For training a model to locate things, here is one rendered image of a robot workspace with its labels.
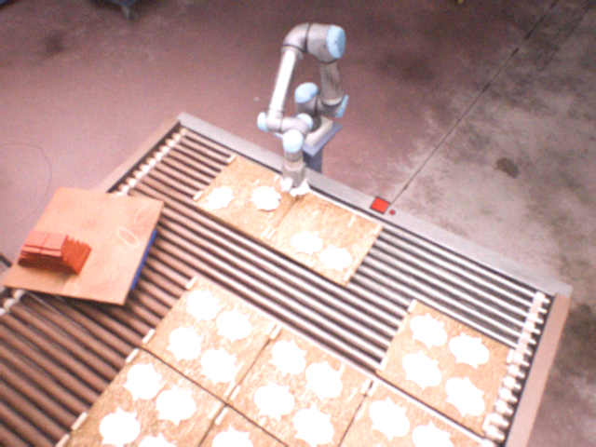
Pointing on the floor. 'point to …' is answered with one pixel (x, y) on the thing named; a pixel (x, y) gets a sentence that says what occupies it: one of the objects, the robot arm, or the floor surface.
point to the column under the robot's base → (313, 156)
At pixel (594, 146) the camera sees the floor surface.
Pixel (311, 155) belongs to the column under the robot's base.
